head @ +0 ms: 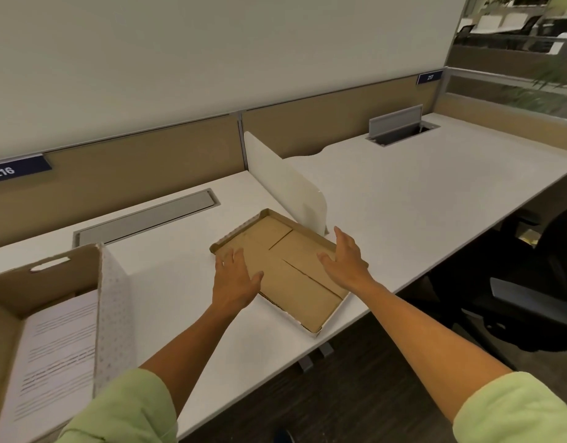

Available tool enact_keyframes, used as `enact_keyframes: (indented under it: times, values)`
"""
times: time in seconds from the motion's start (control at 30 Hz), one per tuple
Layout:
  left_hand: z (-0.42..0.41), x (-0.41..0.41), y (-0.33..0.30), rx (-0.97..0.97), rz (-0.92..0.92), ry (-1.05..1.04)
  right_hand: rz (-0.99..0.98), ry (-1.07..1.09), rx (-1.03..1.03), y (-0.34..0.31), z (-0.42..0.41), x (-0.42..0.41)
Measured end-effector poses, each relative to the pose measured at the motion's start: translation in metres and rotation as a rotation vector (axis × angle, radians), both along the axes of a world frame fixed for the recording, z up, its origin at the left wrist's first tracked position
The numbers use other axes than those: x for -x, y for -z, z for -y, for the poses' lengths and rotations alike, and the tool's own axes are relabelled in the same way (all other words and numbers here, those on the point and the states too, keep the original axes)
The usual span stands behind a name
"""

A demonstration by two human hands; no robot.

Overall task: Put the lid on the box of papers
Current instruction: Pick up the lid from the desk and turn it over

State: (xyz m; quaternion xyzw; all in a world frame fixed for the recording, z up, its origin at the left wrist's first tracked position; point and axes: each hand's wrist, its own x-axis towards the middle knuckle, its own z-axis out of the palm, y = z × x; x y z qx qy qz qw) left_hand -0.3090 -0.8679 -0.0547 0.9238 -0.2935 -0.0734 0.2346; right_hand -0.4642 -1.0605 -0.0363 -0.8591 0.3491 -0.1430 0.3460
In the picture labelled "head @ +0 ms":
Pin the person's right hand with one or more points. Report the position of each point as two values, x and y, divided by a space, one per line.
348 267

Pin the person's left hand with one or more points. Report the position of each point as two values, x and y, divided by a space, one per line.
232 286

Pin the person's left thumb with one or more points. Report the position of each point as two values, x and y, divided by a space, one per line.
257 281

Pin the person's right thumb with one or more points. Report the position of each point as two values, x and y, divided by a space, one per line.
325 260

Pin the person's right forearm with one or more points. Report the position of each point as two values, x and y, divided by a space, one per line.
431 346

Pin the person's left forearm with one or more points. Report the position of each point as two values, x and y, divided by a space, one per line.
191 350

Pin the flat brown cardboard box lid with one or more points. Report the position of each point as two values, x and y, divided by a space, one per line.
292 281

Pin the white desk divider panel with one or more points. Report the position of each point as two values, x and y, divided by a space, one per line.
288 184

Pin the beige desk partition panel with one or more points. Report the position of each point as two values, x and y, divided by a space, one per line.
338 115
126 166

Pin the brown cardboard storage box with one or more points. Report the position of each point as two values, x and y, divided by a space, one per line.
112 318

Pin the light green left sleeve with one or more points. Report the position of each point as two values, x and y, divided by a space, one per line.
122 410

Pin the light green sleeve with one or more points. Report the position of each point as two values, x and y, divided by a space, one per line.
122 410
523 410

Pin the blue desk number label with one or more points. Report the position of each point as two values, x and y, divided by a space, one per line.
15 168
430 77

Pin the black office chair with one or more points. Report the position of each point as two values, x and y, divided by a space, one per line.
537 290

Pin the printed white paper sheet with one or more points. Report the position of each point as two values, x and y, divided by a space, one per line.
52 355

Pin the glass partition with beige base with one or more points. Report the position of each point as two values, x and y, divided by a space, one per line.
505 117

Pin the light green right sleeve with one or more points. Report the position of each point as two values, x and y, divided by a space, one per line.
523 410

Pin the green leafy plant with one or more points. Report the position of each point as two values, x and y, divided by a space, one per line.
551 80

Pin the grey desk leg bracket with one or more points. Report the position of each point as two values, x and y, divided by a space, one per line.
313 357

